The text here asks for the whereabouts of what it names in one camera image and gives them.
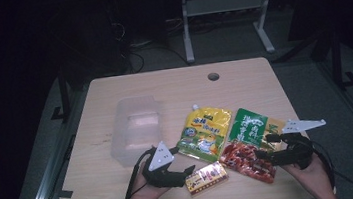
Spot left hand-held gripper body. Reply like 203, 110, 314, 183
138, 138, 189, 192

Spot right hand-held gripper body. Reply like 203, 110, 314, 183
266, 115, 332, 174

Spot green and red food packet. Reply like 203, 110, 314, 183
213, 103, 292, 190

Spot small yellow red box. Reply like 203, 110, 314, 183
183, 159, 231, 198

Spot clear plastic container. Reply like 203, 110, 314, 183
104, 92, 169, 170

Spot yellow spout pouch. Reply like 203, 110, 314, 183
171, 99, 239, 168

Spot person's right hand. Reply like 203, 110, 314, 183
280, 150, 336, 199

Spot person's left hand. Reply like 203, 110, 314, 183
125, 160, 174, 199

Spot black metal stand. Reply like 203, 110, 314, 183
44, 66, 74, 126
306, 23, 353, 94

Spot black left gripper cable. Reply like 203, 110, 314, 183
115, 146, 162, 199

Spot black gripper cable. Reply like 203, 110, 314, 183
310, 136, 353, 199
115, 146, 162, 199

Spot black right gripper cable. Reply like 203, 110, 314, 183
310, 136, 353, 199

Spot black floor cables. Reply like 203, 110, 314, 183
106, 12, 193, 76

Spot white metal table frame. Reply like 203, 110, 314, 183
166, 0, 284, 66

